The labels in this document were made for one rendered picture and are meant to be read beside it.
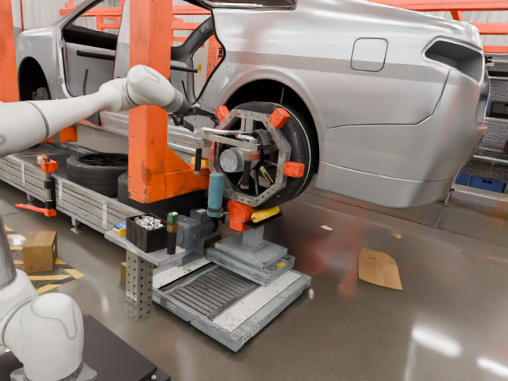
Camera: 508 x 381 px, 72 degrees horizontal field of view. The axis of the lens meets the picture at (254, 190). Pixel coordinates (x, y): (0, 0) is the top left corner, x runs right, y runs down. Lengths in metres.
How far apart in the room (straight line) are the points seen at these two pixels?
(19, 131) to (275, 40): 1.54
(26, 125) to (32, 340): 0.58
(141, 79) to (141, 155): 0.92
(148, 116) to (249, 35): 0.76
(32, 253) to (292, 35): 2.02
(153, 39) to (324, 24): 0.90
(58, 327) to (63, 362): 0.11
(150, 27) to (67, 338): 1.50
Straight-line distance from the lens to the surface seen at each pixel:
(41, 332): 1.17
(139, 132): 2.11
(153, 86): 1.26
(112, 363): 1.37
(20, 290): 1.28
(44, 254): 2.56
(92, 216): 2.84
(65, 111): 1.02
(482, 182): 5.40
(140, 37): 2.10
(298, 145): 1.95
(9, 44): 3.79
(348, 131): 1.91
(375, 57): 1.89
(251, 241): 2.33
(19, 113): 0.94
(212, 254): 2.40
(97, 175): 3.07
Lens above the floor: 1.25
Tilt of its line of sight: 16 degrees down
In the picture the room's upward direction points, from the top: 7 degrees clockwise
